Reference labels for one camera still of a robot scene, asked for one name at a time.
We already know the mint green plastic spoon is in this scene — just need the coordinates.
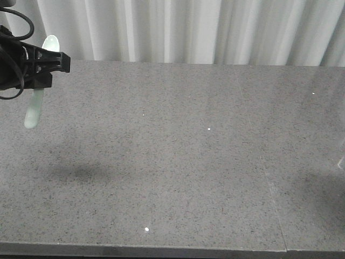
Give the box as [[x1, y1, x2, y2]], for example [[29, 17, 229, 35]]
[[24, 35, 60, 129]]

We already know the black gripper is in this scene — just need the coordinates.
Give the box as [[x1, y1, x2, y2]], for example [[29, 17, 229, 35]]
[[1, 26, 71, 91]]

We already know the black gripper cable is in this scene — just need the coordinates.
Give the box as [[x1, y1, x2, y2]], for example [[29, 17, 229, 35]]
[[0, 7, 35, 100]]

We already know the white pleated curtain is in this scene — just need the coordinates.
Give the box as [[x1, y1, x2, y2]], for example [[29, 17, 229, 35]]
[[13, 1, 344, 67]]

